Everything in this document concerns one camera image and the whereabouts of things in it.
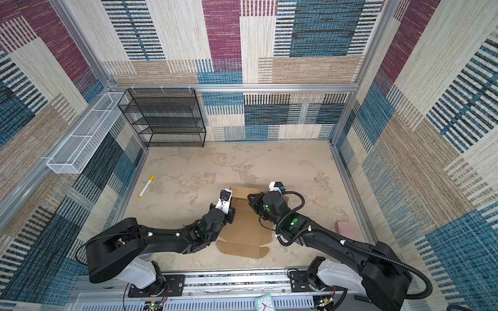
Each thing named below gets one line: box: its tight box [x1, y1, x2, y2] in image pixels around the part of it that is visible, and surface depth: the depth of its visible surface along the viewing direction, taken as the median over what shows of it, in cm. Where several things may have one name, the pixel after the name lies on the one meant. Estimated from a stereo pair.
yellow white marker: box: [138, 174, 156, 199], surface depth 104 cm
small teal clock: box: [255, 294, 277, 311], surface depth 70 cm
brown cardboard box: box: [216, 186, 275, 259], surface depth 83 cm
